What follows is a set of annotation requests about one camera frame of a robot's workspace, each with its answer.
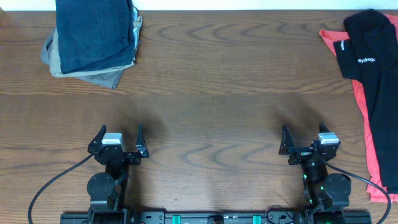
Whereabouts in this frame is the folded light blue garment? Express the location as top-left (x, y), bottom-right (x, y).
top-left (131, 6), bottom-right (142, 52)

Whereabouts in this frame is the folded beige garment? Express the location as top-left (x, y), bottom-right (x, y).
top-left (47, 29), bottom-right (135, 80)

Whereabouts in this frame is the red printed t-shirt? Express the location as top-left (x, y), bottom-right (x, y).
top-left (319, 14), bottom-right (397, 203)

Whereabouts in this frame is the black polo shirt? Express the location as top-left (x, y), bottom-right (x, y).
top-left (333, 9), bottom-right (397, 194)

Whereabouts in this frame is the folded navy blue garment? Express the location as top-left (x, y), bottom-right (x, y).
top-left (55, 0), bottom-right (134, 74)

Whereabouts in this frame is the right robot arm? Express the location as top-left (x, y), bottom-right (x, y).
top-left (279, 123), bottom-right (351, 224)

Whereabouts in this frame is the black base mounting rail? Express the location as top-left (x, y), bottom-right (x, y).
top-left (60, 210), bottom-right (372, 224)

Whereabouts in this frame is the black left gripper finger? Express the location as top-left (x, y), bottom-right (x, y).
top-left (88, 124), bottom-right (106, 149)
top-left (136, 124), bottom-right (147, 153)

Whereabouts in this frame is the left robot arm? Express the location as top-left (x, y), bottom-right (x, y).
top-left (87, 125), bottom-right (149, 224)

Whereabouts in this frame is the folded grey garment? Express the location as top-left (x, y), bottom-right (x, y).
top-left (40, 28), bottom-right (134, 89)

